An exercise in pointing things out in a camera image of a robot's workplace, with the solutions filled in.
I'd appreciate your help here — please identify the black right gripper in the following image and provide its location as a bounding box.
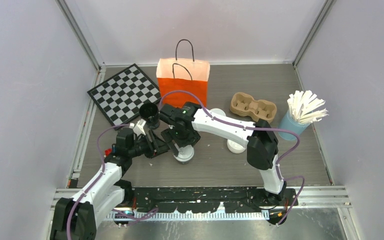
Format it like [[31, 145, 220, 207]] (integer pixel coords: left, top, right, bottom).
[[161, 124, 201, 156]]

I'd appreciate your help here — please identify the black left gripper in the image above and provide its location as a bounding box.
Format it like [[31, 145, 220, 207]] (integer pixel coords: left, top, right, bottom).
[[128, 129, 170, 159]]

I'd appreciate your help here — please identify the white plastic cup lid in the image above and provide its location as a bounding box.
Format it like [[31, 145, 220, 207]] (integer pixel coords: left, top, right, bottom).
[[210, 108, 226, 117]]

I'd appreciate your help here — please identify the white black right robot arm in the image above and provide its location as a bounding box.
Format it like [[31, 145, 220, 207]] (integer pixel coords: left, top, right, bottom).
[[159, 102, 287, 205]]

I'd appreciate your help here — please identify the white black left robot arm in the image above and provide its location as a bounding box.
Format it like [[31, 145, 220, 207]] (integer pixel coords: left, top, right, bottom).
[[49, 127, 170, 240]]

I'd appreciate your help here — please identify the black cup stack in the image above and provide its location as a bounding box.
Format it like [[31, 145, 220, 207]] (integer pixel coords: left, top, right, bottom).
[[139, 102, 160, 130]]

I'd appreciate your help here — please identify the blue red toy car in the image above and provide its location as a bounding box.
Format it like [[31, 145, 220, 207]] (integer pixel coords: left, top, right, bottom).
[[104, 148, 113, 157]]

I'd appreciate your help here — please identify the white lid stack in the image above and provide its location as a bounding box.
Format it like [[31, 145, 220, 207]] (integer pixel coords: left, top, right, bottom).
[[227, 139, 246, 154]]

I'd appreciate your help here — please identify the black white chessboard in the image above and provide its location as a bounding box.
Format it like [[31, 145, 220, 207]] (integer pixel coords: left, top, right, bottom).
[[87, 63, 162, 126]]

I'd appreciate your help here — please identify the cardboard cup carrier tray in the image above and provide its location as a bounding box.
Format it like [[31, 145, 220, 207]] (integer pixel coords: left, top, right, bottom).
[[229, 92, 277, 123]]

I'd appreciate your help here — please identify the blue cup holder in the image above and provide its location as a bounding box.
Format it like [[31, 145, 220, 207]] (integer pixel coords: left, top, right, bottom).
[[278, 112, 310, 141]]

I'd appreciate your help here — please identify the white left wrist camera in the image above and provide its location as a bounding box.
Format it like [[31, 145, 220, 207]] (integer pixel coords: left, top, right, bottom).
[[128, 119, 147, 136]]

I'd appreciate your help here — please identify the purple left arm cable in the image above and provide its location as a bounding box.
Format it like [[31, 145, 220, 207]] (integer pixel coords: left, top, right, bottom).
[[65, 123, 160, 240]]

